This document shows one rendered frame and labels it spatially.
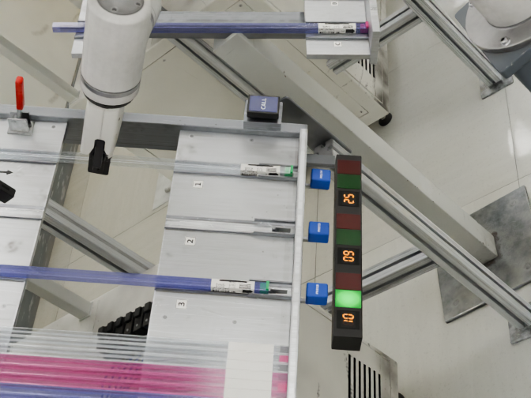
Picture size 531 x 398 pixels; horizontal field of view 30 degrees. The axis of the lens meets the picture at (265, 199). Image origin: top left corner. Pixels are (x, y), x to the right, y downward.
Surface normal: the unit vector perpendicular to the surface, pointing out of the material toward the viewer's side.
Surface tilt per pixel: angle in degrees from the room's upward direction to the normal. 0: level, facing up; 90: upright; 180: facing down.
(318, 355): 90
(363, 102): 90
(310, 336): 90
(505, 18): 90
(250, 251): 45
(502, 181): 0
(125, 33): 105
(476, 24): 0
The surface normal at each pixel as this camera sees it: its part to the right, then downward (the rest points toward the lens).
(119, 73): 0.27, 0.78
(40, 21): 0.73, -0.41
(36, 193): 0.04, -0.65
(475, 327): -0.68, -0.51
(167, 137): -0.06, 0.76
